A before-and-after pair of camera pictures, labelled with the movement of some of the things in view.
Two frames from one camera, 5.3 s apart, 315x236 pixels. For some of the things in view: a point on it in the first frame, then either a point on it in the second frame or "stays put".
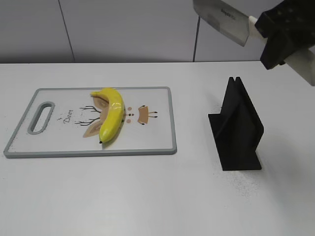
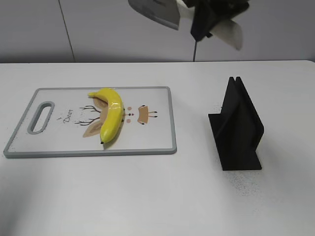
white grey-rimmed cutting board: x=67 y=122 stays put
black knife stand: x=237 y=130 stays put
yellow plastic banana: x=113 y=115 stays put
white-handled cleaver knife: x=238 y=26 → x=169 y=12
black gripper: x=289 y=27 → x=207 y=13
